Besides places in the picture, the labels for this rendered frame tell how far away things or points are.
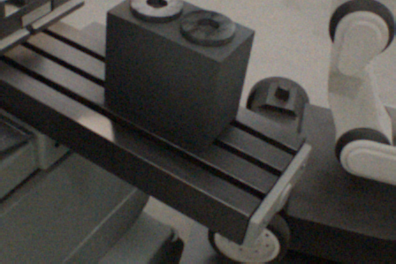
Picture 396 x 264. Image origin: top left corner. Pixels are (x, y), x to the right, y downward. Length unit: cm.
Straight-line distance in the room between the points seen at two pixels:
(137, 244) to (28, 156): 69
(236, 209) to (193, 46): 26
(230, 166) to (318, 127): 74
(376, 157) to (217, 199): 61
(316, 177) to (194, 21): 73
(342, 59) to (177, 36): 47
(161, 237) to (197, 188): 86
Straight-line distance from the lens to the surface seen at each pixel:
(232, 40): 92
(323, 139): 165
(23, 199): 121
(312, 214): 144
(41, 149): 114
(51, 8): 128
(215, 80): 89
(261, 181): 96
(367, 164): 145
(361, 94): 138
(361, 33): 123
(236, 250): 149
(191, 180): 93
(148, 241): 177
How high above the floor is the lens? 162
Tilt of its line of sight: 41 degrees down
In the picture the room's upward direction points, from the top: 9 degrees clockwise
